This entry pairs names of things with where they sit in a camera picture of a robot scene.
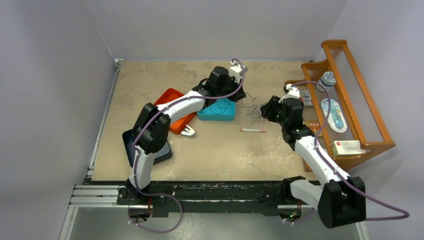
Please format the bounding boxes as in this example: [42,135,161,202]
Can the wooden shelf rack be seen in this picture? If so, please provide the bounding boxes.
[301,39,396,171]

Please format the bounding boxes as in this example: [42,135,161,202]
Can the blue white jar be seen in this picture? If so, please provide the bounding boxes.
[316,71,337,92]

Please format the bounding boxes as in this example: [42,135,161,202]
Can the orange plastic tray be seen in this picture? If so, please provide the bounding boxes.
[154,88,197,135]

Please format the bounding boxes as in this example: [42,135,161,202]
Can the coloured marker set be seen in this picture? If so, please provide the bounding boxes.
[299,89,314,107]

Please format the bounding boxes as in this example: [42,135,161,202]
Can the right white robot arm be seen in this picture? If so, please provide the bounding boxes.
[260,95,366,229]

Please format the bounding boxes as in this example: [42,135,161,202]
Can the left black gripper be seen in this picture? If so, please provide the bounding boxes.
[216,76,246,104]

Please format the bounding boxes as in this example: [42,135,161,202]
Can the tangled cable pile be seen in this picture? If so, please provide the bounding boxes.
[245,102,266,123]

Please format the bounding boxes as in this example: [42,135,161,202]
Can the aluminium frame rails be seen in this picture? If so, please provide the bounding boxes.
[58,165,369,240]

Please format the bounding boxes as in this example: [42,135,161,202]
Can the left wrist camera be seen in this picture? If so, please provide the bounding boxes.
[228,61,248,84]

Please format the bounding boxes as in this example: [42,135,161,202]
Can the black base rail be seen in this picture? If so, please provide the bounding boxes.
[117,180,308,218]

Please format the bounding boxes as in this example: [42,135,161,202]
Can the black cable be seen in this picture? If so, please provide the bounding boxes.
[208,98,231,115]

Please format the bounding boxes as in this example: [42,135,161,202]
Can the dark blue plastic tray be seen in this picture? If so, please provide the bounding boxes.
[122,130,173,167]

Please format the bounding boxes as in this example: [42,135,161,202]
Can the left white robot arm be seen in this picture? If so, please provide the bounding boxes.
[128,62,248,205]

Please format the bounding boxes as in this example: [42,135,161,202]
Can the white orange marker pen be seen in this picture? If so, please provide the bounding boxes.
[240,128,267,133]

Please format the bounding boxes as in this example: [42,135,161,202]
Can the small white stapler remover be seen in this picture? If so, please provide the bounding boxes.
[180,124,196,137]

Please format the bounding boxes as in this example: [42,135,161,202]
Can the blue blister pack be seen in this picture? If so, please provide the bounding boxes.
[320,98,348,133]

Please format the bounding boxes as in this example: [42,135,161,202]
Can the teal plastic tray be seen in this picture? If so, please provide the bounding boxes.
[197,98,236,122]

